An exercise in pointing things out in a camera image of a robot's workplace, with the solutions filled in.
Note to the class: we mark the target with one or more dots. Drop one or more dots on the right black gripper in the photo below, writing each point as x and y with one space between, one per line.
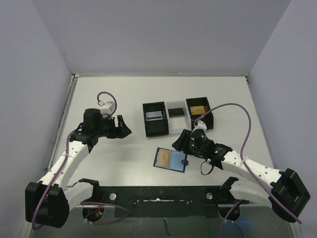
186 143

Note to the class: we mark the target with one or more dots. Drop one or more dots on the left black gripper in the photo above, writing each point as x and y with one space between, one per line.
117 127

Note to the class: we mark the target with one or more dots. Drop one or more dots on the blue leather card holder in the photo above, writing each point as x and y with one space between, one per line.
178 161

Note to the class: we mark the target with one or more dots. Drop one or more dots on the black white card tray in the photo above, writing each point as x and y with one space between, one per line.
176 116

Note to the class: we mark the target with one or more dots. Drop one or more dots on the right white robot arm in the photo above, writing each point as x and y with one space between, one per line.
283 191

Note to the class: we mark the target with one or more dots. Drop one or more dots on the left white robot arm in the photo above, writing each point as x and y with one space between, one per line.
48 201

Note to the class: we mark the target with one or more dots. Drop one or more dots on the silver credit card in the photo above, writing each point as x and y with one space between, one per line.
152 116

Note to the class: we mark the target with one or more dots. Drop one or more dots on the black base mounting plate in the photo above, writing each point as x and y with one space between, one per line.
163 201

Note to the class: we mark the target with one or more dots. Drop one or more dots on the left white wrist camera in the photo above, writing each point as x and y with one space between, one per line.
107 108

